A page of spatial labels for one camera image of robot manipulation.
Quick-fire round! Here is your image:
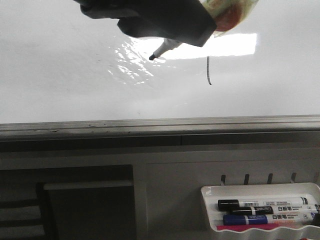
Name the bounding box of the black capped marker top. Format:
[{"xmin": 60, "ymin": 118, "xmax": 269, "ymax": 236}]
[{"xmin": 217, "ymin": 196, "xmax": 311, "ymax": 211}]

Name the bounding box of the red magnet taped on marker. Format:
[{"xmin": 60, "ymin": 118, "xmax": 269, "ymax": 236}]
[{"xmin": 214, "ymin": 3, "xmax": 243, "ymax": 32}]

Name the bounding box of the black capped marker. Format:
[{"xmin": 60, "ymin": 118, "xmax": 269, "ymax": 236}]
[
  {"xmin": 217, "ymin": 196, "xmax": 311, "ymax": 211},
  {"xmin": 229, "ymin": 204, "xmax": 320, "ymax": 216}
]

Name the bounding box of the white plastic marker tray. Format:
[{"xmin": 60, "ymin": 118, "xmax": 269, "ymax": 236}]
[{"xmin": 201, "ymin": 183, "xmax": 320, "ymax": 240}]

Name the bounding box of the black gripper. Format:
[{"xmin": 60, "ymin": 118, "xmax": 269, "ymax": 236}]
[{"xmin": 75, "ymin": 0, "xmax": 217, "ymax": 47}]

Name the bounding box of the white black whiteboard marker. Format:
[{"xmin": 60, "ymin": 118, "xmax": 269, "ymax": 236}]
[{"xmin": 148, "ymin": 0, "xmax": 260, "ymax": 61}]

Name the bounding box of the black capped marker middle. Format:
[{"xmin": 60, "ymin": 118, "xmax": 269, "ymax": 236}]
[{"xmin": 229, "ymin": 204, "xmax": 320, "ymax": 216}]

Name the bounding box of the white whiteboard with metal frame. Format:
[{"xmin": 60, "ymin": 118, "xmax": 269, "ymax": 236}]
[{"xmin": 0, "ymin": 0, "xmax": 320, "ymax": 139}]

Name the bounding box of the pink eraser strip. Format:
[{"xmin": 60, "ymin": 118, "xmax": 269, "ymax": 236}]
[{"xmin": 216, "ymin": 223, "xmax": 280, "ymax": 232}]

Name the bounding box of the blue capped marker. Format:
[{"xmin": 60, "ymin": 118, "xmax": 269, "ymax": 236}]
[{"xmin": 222, "ymin": 212, "xmax": 316, "ymax": 226}]

